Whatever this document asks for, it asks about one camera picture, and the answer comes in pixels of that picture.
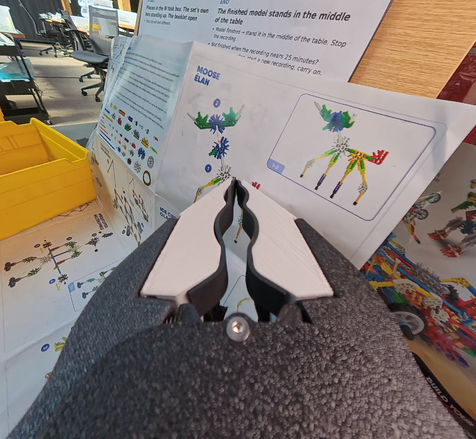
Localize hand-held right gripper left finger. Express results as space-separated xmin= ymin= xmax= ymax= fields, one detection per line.
xmin=141 ymin=178 xmax=238 ymax=321

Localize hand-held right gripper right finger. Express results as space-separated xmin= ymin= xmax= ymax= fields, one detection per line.
xmin=237 ymin=180 xmax=335 ymax=324

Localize yellow plastic bin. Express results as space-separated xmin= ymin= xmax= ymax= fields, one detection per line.
xmin=0 ymin=117 xmax=98 ymax=242

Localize white printed task poster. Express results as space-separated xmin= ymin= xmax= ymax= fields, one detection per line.
xmin=137 ymin=0 xmax=414 ymax=84

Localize printed toy set box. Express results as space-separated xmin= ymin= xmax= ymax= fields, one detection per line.
xmin=360 ymin=142 xmax=476 ymax=439

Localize folded paper instruction sheet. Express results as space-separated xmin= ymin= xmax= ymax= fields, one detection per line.
xmin=0 ymin=34 xmax=476 ymax=426

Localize black office chair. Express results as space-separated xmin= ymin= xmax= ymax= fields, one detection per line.
xmin=19 ymin=0 xmax=73 ymax=57
xmin=71 ymin=5 xmax=120 ymax=102

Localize black metal cart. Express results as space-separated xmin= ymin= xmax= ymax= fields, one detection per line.
xmin=0 ymin=32 xmax=53 ymax=124

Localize teal plastic bag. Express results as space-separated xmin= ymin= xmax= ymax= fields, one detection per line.
xmin=0 ymin=62 xmax=36 ymax=82

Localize light wooden board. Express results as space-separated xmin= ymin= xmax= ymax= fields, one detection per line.
xmin=349 ymin=0 xmax=476 ymax=99

